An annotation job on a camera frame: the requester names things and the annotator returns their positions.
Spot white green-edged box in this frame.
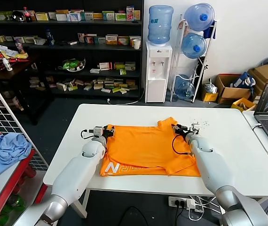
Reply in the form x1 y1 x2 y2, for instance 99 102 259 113
56 81 68 92

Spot red packets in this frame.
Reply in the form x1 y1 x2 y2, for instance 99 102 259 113
0 53 30 70

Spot white table leg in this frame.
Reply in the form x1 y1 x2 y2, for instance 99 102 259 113
72 188 90 219

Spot orange green medicine box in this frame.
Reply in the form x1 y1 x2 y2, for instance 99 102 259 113
117 36 130 46

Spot wire basket with green packets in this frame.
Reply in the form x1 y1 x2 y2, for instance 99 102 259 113
58 58 87 73

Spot white floor cable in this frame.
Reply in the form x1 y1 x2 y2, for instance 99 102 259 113
107 88 146 105

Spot silver foil bag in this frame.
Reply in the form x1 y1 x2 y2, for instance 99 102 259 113
203 79 219 94

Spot blue bag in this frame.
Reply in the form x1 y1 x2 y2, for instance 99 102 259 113
232 72 257 89

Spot white wire grid panel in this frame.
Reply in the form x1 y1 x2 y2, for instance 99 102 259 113
0 66 49 171

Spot white side table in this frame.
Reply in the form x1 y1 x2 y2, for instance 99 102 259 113
242 110 268 157

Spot light blue garment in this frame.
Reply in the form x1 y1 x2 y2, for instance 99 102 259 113
0 132 32 175

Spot teal green medicine box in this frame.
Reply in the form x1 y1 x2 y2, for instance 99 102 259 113
102 10 116 21

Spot red-framed side table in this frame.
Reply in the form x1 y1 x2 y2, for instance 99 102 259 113
0 131 49 226

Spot purple drink bottle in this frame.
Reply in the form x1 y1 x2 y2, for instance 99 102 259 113
15 39 25 54

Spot dark wooden table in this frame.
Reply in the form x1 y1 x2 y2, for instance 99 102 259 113
0 53 55 125

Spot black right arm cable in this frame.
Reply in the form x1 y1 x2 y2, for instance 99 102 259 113
172 134 193 156

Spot black shelving unit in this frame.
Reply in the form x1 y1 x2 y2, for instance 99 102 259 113
0 0 145 99

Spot black floor cable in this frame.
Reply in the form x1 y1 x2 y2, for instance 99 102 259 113
118 206 149 226

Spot white charger adapter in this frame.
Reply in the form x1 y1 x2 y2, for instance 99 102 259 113
186 198 197 210

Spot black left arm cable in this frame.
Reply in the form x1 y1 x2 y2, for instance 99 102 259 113
81 128 95 140

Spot white metal jug rack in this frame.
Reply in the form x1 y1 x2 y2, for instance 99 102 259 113
170 14 218 104

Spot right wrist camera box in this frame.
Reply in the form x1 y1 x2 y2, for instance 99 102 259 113
189 121 202 135

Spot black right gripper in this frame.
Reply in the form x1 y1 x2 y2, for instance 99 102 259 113
171 124 192 137

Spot white orange-topped box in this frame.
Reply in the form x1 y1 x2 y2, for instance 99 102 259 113
55 9 69 22

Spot red orange medicine box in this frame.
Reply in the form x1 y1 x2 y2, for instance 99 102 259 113
84 34 97 45

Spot yellow open box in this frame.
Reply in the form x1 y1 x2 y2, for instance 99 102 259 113
231 97 257 113

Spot tan cardboard box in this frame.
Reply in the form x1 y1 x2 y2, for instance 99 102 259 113
248 65 268 83

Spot yellow white paper bags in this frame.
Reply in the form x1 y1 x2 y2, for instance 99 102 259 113
0 43 29 59

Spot orange yellow medicine box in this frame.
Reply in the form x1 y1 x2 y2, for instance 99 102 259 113
105 34 119 46

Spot blue white medicine box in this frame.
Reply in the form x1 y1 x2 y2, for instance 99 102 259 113
67 12 82 22

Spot black power cable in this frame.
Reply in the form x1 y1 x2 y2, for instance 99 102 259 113
175 204 184 226

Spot orange t-shirt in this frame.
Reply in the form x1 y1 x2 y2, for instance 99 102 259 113
99 116 201 177

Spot white power strip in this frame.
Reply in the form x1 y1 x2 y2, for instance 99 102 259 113
168 196 197 209

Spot red white medicine box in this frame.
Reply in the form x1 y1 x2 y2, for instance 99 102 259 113
98 62 114 71

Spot white water dispenser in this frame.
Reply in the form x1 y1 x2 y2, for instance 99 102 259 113
145 41 173 104

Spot blue drink bottle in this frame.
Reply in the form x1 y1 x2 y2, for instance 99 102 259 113
46 29 55 47

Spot shiny black ball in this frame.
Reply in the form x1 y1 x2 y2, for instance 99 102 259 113
11 10 24 22

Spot large cardboard box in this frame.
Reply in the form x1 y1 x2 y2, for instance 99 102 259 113
215 73 253 105

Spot small yellow box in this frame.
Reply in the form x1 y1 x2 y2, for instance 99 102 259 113
201 90 219 102

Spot dark blue hanging cloth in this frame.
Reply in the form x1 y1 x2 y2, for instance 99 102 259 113
203 21 218 40

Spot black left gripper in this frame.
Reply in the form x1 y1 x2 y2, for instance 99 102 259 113
102 125 116 140

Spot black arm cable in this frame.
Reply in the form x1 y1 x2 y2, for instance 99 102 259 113
172 134 193 156
81 128 95 140

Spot small white bottle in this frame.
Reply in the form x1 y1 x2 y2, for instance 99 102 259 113
2 58 13 72

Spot white orange medicine box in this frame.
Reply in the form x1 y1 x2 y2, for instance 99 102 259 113
129 35 142 47

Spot green plastic container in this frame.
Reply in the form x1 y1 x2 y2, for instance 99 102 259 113
6 194 27 212

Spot cola bottle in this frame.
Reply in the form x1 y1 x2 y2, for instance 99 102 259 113
23 6 33 23

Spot labelled blue water jug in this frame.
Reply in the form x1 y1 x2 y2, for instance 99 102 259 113
147 5 174 47

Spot white cable bundle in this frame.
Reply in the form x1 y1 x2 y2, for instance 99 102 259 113
188 195 221 219

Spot open white box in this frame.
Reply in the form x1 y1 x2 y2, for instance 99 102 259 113
33 37 47 46

